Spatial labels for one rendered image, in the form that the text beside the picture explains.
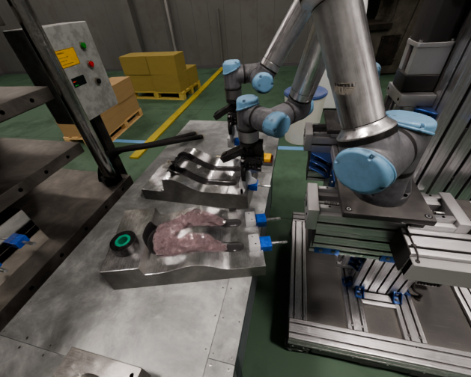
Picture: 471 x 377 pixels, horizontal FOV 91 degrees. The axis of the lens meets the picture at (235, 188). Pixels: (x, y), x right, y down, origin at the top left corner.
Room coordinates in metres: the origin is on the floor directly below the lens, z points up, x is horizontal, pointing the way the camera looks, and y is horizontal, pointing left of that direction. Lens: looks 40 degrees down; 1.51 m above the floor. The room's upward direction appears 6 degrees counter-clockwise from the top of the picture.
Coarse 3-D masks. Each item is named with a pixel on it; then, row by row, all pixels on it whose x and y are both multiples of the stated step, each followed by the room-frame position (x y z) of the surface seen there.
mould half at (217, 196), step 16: (208, 160) 0.97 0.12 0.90; (160, 176) 0.93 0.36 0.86; (176, 176) 0.81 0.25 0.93; (208, 176) 0.86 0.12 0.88; (224, 176) 0.84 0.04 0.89; (240, 176) 0.83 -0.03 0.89; (256, 176) 0.90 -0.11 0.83; (144, 192) 0.84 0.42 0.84; (160, 192) 0.81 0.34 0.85; (176, 192) 0.79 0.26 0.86; (192, 192) 0.76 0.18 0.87; (208, 192) 0.74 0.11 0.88; (224, 192) 0.73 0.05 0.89; (240, 208) 0.70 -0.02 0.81
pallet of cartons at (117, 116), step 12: (120, 84) 3.79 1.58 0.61; (132, 84) 4.08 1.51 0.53; (120, 96) 3.68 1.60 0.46; (132, 96) 3.98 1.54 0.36; (120, 108) 3.61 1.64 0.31; (132, 108) 3.87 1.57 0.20; (108, 120) 3.23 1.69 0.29; (120, 120) 3.46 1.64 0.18; (132, 120) 3.82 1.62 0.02; (72, 132) 3.16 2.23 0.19; (120, 132) 3.39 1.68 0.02
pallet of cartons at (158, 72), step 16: (128, 64) 5.01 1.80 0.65; (144, 64) 4.90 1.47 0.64; (160, 64) 4.77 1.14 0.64; (176, 64) 4.70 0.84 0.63; (192, 64) 5.41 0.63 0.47; (144, 80) 4.95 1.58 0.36; (160, 80) 4.80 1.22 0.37; (176, 80) 4.69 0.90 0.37; (192, 80) 5.17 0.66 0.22; (144, 96) 5.05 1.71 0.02; (160, 96) 4.91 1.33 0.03
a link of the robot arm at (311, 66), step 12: (312, 24) 0.70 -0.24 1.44; (312, 36) 0.68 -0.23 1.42; (312, 48) 0.68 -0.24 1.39; (300, 60) 0.72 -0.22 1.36; (312, 60) 0.68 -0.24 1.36; (300, 72) 0.70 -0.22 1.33; (312, 72) 0.68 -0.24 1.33; (300, 84) 0.70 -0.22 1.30; (312, 84) 0.69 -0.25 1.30; (288, 96) 0.75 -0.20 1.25; (300, 96) 0.70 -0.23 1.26; (312, 96) 0.71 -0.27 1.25; (300, 108) 0.71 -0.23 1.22; (312, 108) 0.75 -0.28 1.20
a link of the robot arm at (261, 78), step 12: (288, 12) 0.95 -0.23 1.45; (300, 12) 0.92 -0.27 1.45; (288, 24) 0.93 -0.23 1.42; (300, 24) 0.92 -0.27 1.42; (276, 36) 0.94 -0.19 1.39; (288, 36) 0.92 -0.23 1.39; (276, 48) 0.92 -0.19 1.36; (288, 48) 0.93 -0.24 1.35; (264, 60) 0.94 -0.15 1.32; (276, 60) 0.92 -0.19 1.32; (252, 72) 0.98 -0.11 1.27; (264, 72) 0.92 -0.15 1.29; (276, 72) 0.93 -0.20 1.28; (252, 84) 0.93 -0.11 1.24; (264, 84) 0.90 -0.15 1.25
